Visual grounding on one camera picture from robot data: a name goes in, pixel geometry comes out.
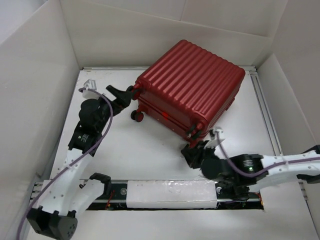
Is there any red hard-shell suitcase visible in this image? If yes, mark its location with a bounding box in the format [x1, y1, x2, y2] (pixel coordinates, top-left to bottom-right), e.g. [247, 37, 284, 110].
[130, 39, 246, 147]

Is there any white foam block on rail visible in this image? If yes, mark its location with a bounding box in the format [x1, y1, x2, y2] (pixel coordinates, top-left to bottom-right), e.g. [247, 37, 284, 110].
[126, 179, 218, 209]

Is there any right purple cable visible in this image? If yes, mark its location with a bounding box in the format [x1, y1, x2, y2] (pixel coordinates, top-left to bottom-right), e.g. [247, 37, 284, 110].
[214, 129, 320, 177]

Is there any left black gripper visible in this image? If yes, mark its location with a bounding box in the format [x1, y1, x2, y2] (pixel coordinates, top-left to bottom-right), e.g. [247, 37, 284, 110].
[96, 85, 133, 131]

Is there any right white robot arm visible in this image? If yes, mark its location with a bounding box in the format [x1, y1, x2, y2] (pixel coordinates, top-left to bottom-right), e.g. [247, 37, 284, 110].
[181, 128, 320, 202]

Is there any purple cable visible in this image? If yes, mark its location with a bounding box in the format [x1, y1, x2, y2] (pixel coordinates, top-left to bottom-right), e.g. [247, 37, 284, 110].
[214, 129, 320, 177]
[15, 87, 115, 240]

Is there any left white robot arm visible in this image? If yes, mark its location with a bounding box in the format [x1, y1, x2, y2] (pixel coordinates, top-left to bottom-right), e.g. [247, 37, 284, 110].
[24, 85, 134, 240]

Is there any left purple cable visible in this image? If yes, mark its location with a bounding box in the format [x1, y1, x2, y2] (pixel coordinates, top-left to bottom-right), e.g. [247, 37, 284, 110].
[15, 87, 115, 240]

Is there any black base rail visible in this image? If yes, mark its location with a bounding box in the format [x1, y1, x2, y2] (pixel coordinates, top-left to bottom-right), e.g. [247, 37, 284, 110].
[88, 180, 264, 211]

